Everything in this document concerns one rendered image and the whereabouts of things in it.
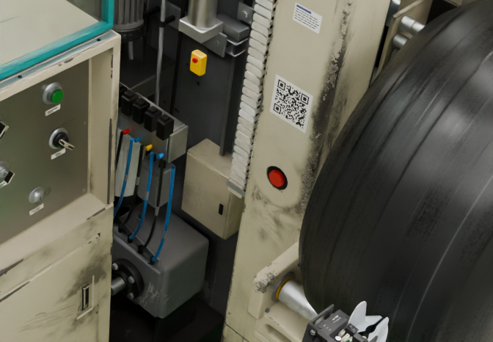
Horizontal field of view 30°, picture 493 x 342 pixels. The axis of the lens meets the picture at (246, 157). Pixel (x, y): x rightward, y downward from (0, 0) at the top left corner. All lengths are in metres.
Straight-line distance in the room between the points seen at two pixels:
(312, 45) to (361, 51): 0.08
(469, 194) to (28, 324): 0.91
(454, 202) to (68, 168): 0.75
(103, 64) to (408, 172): 0.58
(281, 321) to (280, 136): 0.32
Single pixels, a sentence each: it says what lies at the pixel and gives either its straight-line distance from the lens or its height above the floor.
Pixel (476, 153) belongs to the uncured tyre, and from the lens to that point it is 1.17.
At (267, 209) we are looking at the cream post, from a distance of 1.62.
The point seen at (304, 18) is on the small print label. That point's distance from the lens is 1.38.
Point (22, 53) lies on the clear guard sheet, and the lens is 1.40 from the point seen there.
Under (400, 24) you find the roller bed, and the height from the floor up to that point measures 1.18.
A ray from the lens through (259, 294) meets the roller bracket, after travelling 1.57.
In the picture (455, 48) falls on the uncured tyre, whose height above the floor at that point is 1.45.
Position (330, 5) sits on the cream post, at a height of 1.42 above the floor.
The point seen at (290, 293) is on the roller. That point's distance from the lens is 1.58.
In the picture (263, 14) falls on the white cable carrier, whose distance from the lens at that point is 1.45.
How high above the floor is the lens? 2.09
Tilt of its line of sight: 40 degrees down
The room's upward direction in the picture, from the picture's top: 9 degrees clockwise
